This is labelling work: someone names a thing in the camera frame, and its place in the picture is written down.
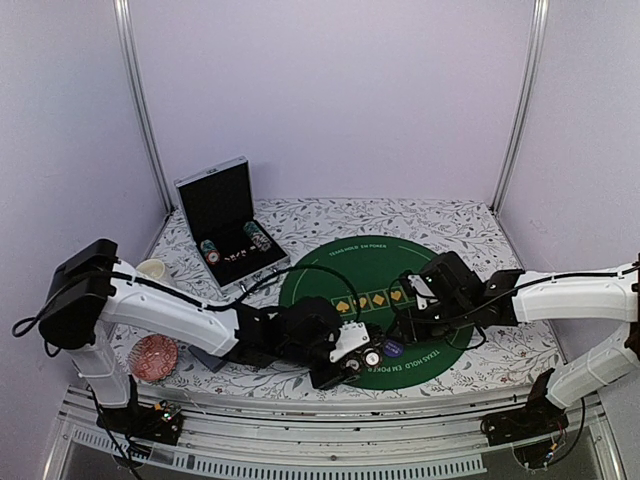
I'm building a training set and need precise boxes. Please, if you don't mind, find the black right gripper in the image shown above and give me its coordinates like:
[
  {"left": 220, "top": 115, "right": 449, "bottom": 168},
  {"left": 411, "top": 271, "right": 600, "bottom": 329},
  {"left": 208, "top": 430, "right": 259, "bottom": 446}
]
[{"left": 386, "top": 296, "right": 472, "bottom": 347}]

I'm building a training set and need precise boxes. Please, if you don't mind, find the purple small blind button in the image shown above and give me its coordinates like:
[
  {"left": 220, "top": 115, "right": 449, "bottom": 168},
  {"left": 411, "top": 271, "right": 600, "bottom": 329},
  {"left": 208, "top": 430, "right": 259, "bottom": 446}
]
[{"left": 383, "top": 339, "right": 404, "bottom": 358}]

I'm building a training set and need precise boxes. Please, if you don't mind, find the red black 100 chip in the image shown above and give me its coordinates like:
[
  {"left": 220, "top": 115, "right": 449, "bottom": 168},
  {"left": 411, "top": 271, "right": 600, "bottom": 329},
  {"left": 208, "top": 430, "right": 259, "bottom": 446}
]
[{"left": 361, "top": 348, "right": 382, "bottom": 368}]

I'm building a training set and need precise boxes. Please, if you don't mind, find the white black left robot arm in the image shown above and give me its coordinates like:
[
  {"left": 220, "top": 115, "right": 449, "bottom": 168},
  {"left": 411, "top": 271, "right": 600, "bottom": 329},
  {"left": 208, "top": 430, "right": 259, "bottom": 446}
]
[{"left": 11, "top": 239, "right": 370, "bottom": 434}]

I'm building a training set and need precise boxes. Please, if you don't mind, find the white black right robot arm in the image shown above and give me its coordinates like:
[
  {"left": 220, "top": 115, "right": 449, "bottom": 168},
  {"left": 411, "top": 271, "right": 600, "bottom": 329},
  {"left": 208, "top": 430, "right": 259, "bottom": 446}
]
[{"left": 387, "top": 251, "right": 639, "bottom": 436}]

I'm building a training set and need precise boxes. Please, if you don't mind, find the round green poker mat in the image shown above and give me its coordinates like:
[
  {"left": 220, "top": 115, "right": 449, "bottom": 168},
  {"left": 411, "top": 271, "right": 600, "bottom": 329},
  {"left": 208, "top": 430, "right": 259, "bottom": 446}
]
[{"left": 279, "top": 235, "right": 473, "bottom": 391}]

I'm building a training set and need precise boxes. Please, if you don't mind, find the row of dice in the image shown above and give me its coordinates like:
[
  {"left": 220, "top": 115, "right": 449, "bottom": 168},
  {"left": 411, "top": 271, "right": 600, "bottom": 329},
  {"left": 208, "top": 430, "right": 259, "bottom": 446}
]
[{"left": 224, "top": 249, "right": 251, "bottom": 263}]

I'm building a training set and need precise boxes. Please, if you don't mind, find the right poker chip stack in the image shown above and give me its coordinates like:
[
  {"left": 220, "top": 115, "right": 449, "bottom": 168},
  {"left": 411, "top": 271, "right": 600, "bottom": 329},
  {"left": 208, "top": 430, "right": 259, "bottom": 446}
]
[{"left": 243, "top": 221, "right": 272, "bottom": 252}]

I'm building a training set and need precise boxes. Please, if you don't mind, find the poker chip stack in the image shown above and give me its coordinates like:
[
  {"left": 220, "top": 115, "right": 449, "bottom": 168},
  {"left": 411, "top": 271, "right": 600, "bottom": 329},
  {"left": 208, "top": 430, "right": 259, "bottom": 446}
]
[
  {"left": 243, "top": 221, "right": 272, "bottom": 252},
  {"left": 200, "top": 239, "right": 221, "bottom": 265}
]

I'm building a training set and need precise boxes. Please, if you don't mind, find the left poker chip stack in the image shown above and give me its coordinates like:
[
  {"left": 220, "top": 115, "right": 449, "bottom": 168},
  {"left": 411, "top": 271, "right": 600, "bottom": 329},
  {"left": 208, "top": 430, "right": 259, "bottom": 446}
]
[{"left": 200, "top": 239, "right": 221, "bottom": 265}]

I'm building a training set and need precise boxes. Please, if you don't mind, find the red patterned bowl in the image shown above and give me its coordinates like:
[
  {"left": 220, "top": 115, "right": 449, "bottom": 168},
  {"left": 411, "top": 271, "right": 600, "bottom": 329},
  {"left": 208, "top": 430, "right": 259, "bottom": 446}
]
[{"left": 128, "top": 334, "right": 178, "bottom": 383}]

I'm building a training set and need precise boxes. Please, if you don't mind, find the aluminium poker chip case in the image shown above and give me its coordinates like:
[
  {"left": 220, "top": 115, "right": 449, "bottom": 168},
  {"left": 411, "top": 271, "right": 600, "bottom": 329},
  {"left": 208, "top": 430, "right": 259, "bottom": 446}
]
[{"left": 174, "top": 156, "right": 290, "bottom": 295}]

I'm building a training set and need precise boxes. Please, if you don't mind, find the white ceramic mug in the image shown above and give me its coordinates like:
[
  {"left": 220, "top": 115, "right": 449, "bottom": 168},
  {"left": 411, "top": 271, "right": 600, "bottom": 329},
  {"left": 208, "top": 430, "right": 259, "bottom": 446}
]
[{"left": 136, "top": 259, "right": 170, "bottom": 284}]

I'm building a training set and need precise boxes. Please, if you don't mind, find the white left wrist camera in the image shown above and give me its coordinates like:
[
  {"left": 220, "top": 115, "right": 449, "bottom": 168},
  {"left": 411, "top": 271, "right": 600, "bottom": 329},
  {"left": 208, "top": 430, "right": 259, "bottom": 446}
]
[{"left": 329, "top": 322, "right": 370, "bottom": 363}]

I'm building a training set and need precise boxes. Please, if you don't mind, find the aluminium front rail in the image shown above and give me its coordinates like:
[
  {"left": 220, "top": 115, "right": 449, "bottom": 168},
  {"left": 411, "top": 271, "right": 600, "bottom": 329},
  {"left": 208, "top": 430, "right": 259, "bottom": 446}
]
[{"left": 43, "top": 385, "right": 631, "bottom": 479}]

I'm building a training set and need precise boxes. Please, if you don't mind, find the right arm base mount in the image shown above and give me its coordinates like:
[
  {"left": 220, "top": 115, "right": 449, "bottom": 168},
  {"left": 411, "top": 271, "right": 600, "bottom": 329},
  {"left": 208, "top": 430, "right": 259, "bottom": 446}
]
[{"left": 480, "top": 397, "right": 569, "bottom": 446}]

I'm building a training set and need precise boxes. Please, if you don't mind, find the right aluminium frame post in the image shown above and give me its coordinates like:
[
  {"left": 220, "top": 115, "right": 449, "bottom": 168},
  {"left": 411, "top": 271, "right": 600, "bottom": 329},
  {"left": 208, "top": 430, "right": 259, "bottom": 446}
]
[{"left": 490, "top": 0, "right": 550, "bottom": 217}]

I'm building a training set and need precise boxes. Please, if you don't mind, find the aluminium frame post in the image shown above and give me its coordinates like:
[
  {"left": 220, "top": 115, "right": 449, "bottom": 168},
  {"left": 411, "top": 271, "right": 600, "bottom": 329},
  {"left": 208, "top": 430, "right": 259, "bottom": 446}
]
[
  {"left": 113, "top": 0, "right": 174, "bottom": 214},
  {"left": 490, "top": 0, "right": 550, "bottom": 217}
]

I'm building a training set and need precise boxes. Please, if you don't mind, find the left aluminium frame post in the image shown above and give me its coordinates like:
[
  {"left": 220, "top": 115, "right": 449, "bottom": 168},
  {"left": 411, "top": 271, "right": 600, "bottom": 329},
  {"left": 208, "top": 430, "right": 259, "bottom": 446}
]
[{"left": 113, "top": 0, "right": 174, "bottom": 214}]

